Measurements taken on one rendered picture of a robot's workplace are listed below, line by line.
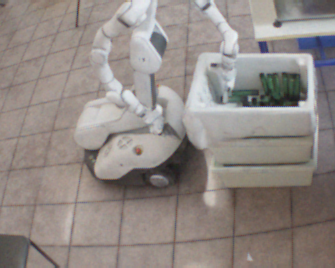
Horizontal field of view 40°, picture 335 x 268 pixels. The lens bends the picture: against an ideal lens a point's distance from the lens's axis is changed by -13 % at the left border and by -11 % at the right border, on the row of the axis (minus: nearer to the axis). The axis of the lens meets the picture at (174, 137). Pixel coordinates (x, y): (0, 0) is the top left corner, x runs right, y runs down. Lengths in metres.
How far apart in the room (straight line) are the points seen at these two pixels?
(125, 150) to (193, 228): 0.57
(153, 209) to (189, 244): 0.35
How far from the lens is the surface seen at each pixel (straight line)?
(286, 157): 2.63
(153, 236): 2.87
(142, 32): 2.40
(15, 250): 2.40
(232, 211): 2.83
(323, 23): 2.68
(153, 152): 2.78
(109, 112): 2.98
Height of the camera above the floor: 2.36
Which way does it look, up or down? 46 degrees down
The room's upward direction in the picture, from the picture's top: 23 degrees counter-clockwise
